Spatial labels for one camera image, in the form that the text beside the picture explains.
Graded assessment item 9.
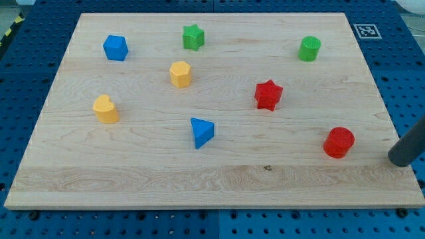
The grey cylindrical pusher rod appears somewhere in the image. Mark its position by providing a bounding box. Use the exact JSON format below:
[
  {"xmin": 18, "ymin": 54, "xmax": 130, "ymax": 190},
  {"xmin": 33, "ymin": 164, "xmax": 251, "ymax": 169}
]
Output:
[{"xmin": 388, "ymin": 116, "xmax": 424, "ymax": 167}]

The red cylinder block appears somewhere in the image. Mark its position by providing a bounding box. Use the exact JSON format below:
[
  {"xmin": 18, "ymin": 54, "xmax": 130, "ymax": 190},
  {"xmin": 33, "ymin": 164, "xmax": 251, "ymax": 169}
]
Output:
[{"xmin": 323, "ymin": 127, "xmax": 355, "ymax": 159}]

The red star block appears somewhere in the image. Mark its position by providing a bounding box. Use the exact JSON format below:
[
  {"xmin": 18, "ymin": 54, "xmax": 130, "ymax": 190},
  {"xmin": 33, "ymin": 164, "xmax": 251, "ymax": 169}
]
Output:
[{"xmin": 254, "ymin": 80, "xmax": 284, "ymax": 112}]

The green star block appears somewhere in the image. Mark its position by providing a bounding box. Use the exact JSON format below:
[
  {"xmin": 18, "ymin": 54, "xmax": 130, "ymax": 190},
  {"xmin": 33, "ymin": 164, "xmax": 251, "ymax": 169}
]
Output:
[{"xmin": 183, "ymin": 24, "xmax": 205, "ymax": 51}]

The white fiducial marker tag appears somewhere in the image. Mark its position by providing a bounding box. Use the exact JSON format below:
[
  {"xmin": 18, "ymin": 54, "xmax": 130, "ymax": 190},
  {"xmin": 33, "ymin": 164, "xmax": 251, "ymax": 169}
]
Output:
[{"xmin": 353, "ymin": 23, "xmax": 382, "ymax": 39}]

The green cylinder block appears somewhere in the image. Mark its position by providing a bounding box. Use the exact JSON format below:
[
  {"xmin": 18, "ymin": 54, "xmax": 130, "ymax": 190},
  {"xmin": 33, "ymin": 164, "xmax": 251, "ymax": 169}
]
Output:
[{"xmin": 297, "ymin": 36, "xmax": 321, "ymax": 62}]

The wooden board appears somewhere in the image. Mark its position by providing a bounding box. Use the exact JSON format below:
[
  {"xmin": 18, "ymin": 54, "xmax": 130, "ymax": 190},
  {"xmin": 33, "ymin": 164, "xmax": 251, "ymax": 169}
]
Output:
[{"xmin": 5, "ymin": 13, "xmax": 424, "ymax": 210}]

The blue triangle block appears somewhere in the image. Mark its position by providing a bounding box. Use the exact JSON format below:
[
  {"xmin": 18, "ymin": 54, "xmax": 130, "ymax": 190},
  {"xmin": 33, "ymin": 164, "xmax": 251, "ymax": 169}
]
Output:
[{"xmin": 190, "ymin": 118, "xmax": 214, "ymax": 149}]

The yellow hexagon block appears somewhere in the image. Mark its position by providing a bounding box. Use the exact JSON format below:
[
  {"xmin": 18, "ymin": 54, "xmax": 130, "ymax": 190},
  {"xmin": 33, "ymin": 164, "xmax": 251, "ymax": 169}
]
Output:
[{"xmin": 169, "ymin": 61, "xmax": 192, "ymax": 88}]

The yellow heart block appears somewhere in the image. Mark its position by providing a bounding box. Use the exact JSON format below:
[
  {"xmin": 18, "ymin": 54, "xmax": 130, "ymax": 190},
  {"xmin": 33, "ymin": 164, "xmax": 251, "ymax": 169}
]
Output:
[{"xmin": 92, "ymin": 94, "xmax": 120, "ymax": 124}]

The blue hexagon block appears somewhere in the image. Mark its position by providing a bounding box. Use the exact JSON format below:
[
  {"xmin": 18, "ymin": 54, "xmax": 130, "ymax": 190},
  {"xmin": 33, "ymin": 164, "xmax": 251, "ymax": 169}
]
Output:
[{"xmin": 103, "ymin": 35, "xmax": 128, "ymax": 61}]

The yellow black hazard tape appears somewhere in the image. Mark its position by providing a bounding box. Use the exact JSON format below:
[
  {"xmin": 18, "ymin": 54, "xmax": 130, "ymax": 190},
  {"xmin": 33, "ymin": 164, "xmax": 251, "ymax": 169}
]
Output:
[{"xmin": 1, "ymin": 12, "xmax": 25, "ymax": 47}]

